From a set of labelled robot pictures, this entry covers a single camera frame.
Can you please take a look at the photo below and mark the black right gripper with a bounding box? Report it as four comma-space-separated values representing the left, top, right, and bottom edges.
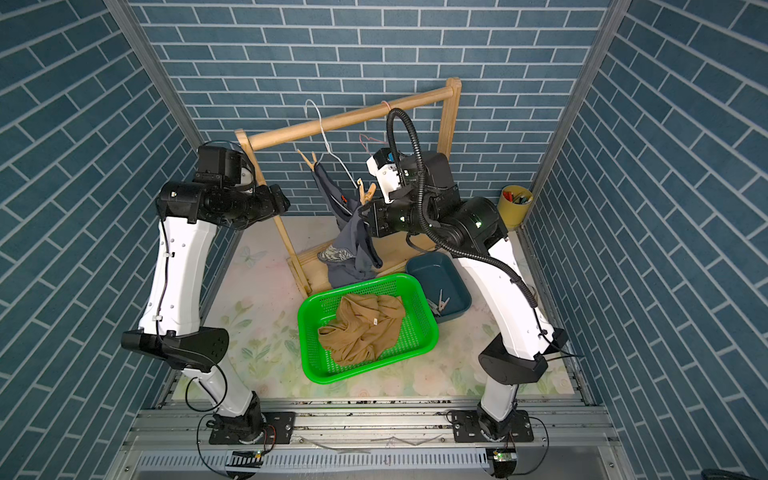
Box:
359, 198, 436, 242

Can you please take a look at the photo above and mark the wooden clothespin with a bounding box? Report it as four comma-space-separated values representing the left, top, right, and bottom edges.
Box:
357, 178, 377, 205
296, 149, 318, 171

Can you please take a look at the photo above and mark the dark grey tank top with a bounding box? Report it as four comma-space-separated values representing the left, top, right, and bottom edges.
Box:
313, 163, 383, 288

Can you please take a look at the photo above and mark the pink wire hanger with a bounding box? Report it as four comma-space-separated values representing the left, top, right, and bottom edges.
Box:
358, 123, 386, 153

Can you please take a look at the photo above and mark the white wire hanger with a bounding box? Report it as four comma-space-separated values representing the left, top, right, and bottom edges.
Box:
304, 99, 359, 187

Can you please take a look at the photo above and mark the tan tank top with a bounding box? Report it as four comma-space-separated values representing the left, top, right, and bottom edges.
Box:
318, 294, 406, 367

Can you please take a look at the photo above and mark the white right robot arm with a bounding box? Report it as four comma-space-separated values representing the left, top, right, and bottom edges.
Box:
363, 148, 568, 440

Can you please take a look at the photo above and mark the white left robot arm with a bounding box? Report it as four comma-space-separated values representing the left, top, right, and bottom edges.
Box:
121, 142, 290, 444

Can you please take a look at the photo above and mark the wooden clothes rack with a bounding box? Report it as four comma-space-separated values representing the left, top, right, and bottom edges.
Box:
234, 77, 463, 298

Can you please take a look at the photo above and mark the dark teal plastic bin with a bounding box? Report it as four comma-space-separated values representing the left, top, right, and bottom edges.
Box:
405, 252, 472, 323

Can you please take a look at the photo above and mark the yellow pen cup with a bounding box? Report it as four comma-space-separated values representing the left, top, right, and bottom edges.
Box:
498, 185, 534, 230

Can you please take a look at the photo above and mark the floral table mat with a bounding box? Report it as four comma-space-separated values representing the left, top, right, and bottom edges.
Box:
206, 221, 499, 399

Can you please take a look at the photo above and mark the green plastic basket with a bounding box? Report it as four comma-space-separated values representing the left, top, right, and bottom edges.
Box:
297, 273, 439, 384

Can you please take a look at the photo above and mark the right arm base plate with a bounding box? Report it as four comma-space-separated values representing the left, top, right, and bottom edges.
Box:
446, 408, 534, 443

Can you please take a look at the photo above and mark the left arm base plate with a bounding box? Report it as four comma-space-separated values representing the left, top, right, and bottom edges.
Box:
205, 411, 296, 447

